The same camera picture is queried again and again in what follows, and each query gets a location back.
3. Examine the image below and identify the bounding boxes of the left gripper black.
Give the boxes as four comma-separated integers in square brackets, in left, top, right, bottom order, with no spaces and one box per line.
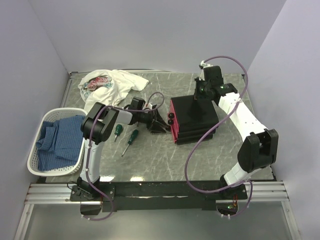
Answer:
[137,108,169,134]

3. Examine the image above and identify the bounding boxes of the blue checked shirt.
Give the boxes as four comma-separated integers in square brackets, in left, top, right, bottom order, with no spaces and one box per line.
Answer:
[35,115,85,172]

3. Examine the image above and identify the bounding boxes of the green stubby screwdriver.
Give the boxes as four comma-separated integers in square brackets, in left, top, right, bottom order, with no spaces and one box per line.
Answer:
[114,124,123,142]

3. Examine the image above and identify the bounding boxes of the aluminium rail frame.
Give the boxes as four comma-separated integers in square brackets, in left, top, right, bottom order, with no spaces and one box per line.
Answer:
[24,181,290,205]

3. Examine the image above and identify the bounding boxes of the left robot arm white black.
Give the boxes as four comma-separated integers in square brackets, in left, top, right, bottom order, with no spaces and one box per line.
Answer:
[76,97,170,201]

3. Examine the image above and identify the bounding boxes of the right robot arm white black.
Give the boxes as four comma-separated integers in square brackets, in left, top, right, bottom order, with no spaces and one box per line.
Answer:
[194,62,279,200]

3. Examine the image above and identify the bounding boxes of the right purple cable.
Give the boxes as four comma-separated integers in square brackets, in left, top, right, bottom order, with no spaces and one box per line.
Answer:
[184,55,253,218]

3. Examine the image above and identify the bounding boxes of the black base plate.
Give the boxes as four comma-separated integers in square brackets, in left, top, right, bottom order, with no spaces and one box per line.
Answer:
[70,181,248,212]

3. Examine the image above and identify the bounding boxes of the green long screwdriver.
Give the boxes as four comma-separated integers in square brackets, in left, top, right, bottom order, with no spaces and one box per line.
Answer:
[121,129,139,157]

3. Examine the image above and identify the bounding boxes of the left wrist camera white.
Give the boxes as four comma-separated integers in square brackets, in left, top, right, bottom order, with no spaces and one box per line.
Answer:
[144,103,157,110]

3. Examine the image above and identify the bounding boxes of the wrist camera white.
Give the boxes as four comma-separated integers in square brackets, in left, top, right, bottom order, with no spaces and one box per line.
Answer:
[144,103,157,110]
[199,60,213,81]

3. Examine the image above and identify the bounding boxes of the white laundry basket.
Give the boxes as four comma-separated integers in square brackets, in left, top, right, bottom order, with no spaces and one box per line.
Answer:
[27,107,87,177]

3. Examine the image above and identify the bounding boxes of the black drawer cabinet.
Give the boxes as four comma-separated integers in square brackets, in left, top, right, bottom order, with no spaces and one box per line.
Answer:
[167,95,219,145]

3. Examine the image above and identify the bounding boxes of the white floral t-shirt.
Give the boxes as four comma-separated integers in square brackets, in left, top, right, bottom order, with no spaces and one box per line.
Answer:
[78,69,149,112]

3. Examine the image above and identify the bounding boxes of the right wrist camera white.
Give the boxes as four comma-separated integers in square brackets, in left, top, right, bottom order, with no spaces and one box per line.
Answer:
[199,60,213,81]

